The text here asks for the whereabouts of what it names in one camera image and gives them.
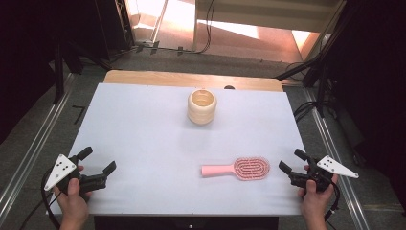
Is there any metal floor rail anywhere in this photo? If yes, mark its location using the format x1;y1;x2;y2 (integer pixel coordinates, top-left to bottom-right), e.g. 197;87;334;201
303;87;372;230
0;73;79;221

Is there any ribbed wooden cup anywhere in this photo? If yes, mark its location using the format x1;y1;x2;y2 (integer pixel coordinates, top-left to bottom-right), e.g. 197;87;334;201
187;88;218;126

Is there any left hand-held gripper cable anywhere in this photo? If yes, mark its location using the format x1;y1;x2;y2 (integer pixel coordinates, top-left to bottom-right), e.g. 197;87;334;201
40;169;62;230

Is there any hand-held gripper cable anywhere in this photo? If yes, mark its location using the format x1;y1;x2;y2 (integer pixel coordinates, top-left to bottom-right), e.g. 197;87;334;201
324;181;341;223
40;169;62;230

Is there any thin black floor cable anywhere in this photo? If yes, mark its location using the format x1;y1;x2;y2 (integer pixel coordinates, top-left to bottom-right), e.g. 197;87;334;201
18;193;61;230

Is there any pink hairbrush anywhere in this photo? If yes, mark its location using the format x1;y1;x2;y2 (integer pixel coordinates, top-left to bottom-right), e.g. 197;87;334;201
201;156;271;181

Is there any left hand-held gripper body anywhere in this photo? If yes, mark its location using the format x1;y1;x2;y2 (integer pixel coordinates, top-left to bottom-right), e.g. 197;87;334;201
43;153;108;195

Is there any black metal stand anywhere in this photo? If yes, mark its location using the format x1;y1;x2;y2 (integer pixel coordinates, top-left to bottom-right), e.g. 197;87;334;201
276;0;350;119
51;37;113;104

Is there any hanging black cable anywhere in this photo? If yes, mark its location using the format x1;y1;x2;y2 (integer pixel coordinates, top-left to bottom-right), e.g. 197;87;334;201
191;0;215;56

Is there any white board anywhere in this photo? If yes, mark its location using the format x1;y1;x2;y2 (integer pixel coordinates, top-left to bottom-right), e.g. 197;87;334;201
47;82;325;217

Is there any person's right hand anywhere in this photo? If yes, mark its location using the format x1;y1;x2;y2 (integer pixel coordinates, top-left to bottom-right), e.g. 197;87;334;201
297;173;339;224

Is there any right hand-held gripper cable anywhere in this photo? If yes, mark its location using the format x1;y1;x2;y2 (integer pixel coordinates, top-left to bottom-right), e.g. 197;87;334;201
324;181;341;223

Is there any wooden table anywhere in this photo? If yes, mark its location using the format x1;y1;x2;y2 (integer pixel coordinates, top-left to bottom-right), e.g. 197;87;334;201
103;70;284;93

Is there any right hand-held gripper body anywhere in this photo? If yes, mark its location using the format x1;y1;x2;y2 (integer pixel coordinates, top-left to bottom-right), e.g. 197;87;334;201
289;155;360;193

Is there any black cabinet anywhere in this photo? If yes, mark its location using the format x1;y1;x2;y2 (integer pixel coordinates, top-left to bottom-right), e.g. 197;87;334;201
94;0;136;61

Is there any person's left hand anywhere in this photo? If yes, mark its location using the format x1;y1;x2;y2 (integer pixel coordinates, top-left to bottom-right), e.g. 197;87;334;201
52;177;93;226

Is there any black floor cables bundle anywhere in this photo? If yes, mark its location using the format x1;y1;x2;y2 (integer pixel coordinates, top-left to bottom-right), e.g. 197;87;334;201
293;101;320;123

